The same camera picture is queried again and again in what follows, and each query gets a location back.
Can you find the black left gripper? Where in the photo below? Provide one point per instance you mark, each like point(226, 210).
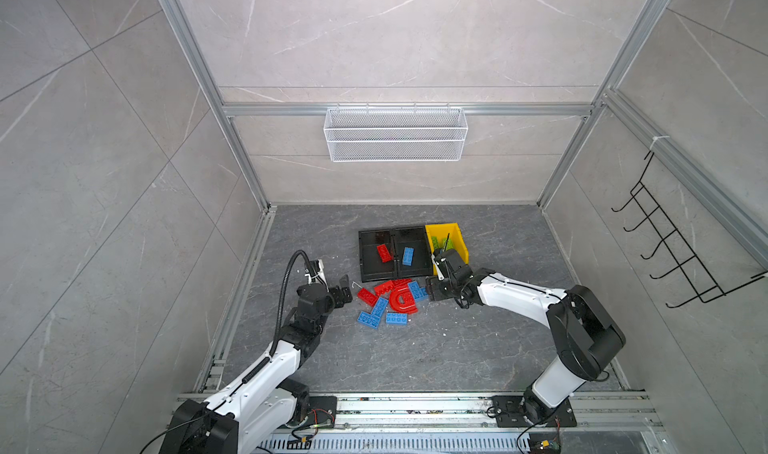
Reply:
point(337, 300)

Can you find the red lego brick bottom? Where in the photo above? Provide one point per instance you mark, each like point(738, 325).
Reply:
point(384, 254)

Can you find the blue square lego brick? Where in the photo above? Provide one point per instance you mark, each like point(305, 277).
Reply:
point(418, 292)

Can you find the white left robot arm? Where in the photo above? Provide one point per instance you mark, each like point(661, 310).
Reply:
point(246, 411)

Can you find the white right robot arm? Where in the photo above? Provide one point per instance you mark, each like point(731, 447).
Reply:
point(584, 334)

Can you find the yellow plastic bin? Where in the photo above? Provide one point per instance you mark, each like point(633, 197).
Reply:
point(441, 231)

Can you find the red flat lego plate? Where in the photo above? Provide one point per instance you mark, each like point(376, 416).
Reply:
point(367, 297)

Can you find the black plastic bin middle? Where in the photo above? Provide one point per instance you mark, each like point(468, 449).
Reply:
point(413, 237)

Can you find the black plastic bin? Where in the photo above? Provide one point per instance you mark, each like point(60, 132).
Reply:
point(372, 267)
point(413, 237)

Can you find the black plastic bin left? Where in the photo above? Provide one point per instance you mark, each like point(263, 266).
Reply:
point(372, 267)

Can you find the red long lego brick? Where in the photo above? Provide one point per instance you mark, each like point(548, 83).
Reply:
point(391, 285)

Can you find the blue long lego brick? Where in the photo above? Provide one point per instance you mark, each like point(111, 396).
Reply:
point(380, 307)

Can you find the red arch lego piece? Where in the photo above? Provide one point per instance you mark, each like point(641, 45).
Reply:
point(402, 301)

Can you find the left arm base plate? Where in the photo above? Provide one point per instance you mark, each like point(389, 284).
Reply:
point(314, 412)

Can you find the white wire mesh basket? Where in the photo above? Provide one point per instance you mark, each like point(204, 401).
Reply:
point(395, 134)

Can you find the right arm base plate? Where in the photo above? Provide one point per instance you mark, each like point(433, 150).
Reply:
point(527, 411)

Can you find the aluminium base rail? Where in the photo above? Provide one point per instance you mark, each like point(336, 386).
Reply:
point(456, 422)

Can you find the black wire hook rack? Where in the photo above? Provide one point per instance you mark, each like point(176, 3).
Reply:
point(684, 258)

